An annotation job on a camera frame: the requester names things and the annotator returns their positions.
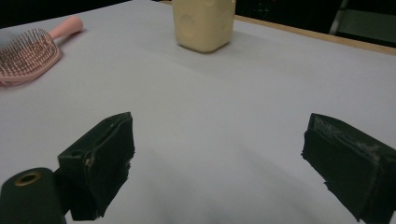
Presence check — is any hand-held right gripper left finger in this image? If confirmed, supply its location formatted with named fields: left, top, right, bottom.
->
left=57, top=111, right=135, bottom=221

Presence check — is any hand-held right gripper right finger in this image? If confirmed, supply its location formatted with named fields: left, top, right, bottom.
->
left=301, top=112, right=396, bottom=224

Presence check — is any pink hairbrush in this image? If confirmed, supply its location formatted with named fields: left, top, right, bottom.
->
left=0, top=15, right=84, bottom=88

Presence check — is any cream square container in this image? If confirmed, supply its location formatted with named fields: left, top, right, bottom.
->
left=172, top=0, right=237, bottom=53

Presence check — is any white table sheet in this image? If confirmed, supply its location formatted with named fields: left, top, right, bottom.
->
left=0, top=0, right=396, bottom=224

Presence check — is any grey metal stand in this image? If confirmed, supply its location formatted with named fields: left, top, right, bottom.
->
left=329, top=0, right=396, bottom=48

